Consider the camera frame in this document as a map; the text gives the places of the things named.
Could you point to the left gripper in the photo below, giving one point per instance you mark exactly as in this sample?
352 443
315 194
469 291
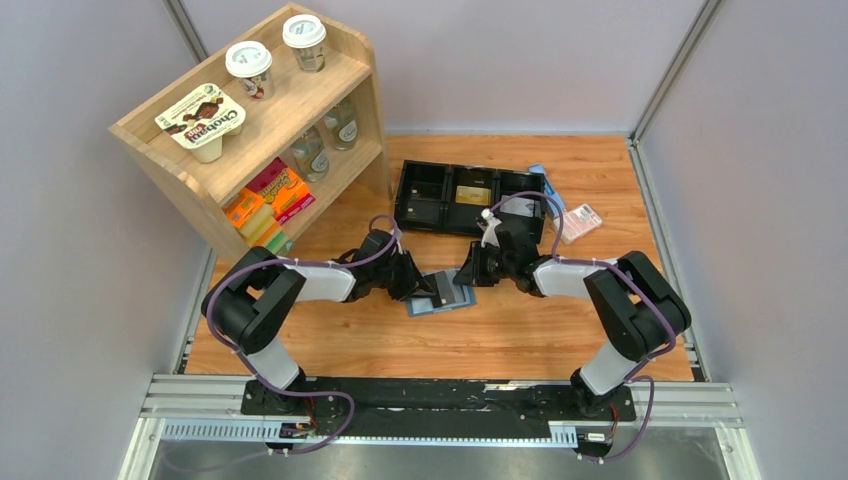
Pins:
414 282

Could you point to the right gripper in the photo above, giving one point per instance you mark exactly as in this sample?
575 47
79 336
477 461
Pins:
471 272

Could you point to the grey VIP credit card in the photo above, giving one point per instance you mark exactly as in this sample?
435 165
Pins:
449 294

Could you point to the teal leather card holder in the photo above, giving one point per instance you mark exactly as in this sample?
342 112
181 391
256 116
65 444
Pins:
423 306

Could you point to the dark credit card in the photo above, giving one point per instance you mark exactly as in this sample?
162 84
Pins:
426 213

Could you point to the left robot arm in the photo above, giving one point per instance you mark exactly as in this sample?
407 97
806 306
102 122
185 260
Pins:
245 310

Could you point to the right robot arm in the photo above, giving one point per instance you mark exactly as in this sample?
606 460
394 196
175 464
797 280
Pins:
641 314

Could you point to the silver VIP card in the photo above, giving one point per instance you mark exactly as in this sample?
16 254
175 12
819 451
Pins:
519 206

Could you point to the gold card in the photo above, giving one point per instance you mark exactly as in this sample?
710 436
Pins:
472 195

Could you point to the pink card box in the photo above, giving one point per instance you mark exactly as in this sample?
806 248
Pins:
577 223

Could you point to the black bin middle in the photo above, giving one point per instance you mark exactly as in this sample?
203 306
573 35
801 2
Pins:
461 219

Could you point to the black bin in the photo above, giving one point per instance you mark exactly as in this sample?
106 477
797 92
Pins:
422 182
524 184
461 219

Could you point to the black bin right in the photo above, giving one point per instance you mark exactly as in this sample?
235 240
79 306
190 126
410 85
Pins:
524 184

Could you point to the black bin left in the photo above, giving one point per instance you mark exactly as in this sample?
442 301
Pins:
422 182

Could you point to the light blue box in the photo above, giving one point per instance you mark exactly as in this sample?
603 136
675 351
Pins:
555 205

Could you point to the red orange sponge pack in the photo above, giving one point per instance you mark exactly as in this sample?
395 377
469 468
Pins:
282 189

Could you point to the glass bottle left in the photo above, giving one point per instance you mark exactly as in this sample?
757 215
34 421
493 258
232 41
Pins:
310 155

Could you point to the glass bottle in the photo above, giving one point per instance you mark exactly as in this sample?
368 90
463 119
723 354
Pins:
341 123
310 155

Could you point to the colourful sponge stack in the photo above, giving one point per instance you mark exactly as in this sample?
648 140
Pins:
254 220

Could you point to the glass bottle right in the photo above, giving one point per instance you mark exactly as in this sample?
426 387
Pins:
341 123

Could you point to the wooden shelf unit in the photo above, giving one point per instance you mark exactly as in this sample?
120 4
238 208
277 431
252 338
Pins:
199 191

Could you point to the Chobani yogurt pack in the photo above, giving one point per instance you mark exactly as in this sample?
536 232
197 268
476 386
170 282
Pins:
200 120

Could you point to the white lidded cup right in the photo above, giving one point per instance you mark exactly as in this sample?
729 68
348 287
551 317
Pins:
304 34

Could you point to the white lidded cup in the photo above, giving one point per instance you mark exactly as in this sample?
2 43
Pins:
249 62
304 34

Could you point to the white lidded cup left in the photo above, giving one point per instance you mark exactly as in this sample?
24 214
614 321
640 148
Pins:
249 62

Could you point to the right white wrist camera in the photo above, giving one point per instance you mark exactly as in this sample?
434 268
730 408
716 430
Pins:
489 224

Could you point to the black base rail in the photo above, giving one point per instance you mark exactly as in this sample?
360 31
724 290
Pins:
434 408

